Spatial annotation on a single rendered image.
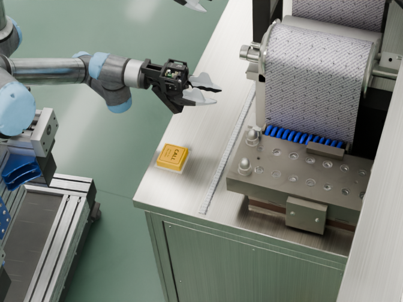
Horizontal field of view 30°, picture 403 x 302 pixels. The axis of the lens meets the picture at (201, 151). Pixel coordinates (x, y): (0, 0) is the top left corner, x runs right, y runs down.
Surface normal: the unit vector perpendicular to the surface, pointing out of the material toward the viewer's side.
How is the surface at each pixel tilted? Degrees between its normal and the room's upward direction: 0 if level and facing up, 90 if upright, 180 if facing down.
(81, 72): 73
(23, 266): 0
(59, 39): 0
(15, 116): 86
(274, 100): 90
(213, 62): 0
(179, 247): 90
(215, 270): 90
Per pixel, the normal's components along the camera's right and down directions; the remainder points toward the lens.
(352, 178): -0.07, -0.61
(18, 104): 0.75, 0.44
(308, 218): -0.33, 0.76
